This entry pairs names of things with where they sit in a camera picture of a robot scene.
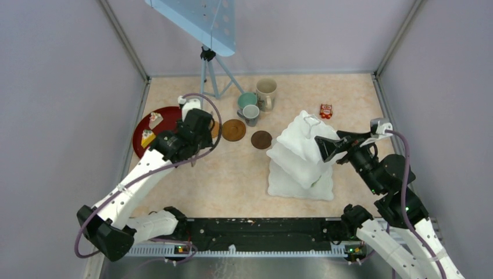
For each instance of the blue tripod stand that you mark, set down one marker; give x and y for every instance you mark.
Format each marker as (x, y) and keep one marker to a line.
(207, 57)

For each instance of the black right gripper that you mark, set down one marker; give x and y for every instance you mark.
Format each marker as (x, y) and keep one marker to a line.
(328, 147)

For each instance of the blue perforated panel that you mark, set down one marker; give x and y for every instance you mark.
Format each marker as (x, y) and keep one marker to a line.
(211, 22)

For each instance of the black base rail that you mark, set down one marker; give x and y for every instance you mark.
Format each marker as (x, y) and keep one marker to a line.
(291, 234)

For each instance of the yellow cheesecake slice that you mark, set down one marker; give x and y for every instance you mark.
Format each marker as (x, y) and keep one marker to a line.
(147, 137)

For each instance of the beige ceramic mug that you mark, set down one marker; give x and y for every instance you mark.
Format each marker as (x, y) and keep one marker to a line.
(266, 91)

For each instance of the dark brown wooden coaster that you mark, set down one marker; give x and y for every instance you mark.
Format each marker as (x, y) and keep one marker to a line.
(261, 139)

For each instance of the grey ceramic cup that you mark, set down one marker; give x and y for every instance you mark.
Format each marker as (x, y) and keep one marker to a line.
(250, 113)

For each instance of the teal ceramic cup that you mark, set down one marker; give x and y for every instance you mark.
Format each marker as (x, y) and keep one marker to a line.
(245, 99)

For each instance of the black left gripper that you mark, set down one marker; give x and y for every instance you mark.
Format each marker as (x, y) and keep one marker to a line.
(207, 139)

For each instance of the round red lacquer tray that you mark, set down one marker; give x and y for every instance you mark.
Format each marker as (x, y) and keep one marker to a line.
(170, 115)

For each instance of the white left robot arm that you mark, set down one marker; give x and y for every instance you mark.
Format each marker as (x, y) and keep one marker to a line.
(108, 225)

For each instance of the light wooden coaster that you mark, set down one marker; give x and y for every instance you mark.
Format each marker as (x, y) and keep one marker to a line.
(215, 129)

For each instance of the medium brown wooden coaster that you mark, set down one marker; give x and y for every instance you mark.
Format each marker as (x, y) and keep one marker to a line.
(233, 130)

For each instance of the white tiered serving stand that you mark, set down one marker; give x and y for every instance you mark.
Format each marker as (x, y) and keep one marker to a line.
(295, 161)

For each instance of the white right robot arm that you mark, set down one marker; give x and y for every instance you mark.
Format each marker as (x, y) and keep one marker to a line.
(423, 255)

